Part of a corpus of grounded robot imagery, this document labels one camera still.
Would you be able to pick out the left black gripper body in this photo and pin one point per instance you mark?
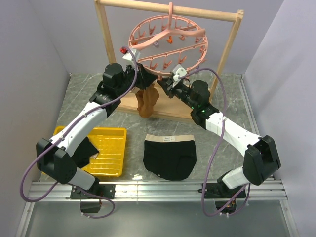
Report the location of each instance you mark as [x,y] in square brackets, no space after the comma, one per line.
[141,81]

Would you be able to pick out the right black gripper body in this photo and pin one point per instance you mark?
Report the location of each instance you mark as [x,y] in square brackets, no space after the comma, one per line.
[180,91]

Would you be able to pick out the pink round clip hanger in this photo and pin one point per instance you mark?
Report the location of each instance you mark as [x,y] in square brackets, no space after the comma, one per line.
[166,41]

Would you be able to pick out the black underwear beige waistband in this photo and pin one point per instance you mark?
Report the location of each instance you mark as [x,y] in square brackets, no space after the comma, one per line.
[170,157]

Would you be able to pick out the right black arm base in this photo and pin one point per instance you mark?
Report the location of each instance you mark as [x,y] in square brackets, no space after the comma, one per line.
[238,198]

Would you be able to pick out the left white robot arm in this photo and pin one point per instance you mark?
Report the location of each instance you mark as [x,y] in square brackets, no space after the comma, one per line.
[56,154]

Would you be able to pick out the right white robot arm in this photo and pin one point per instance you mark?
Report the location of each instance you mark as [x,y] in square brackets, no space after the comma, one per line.
[260,154]

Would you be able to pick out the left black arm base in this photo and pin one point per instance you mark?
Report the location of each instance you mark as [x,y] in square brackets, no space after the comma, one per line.
[91,200]

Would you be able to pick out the brown underwear striped waistband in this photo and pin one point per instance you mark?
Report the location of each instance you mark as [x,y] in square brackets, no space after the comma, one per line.
[146,100]

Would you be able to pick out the black underwear in tray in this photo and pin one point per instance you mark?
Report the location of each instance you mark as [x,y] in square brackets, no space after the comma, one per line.
[83,153]

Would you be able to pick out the yellow plastic tray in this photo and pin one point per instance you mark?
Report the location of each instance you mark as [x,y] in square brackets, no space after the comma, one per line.
[110,142]

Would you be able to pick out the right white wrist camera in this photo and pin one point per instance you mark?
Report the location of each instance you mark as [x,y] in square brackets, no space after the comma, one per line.
[177,74]

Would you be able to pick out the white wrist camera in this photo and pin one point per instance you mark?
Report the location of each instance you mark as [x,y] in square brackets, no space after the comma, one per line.
[129,53]
[177,74]

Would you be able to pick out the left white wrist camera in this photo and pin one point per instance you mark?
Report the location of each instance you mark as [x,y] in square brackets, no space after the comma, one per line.
[129,53]

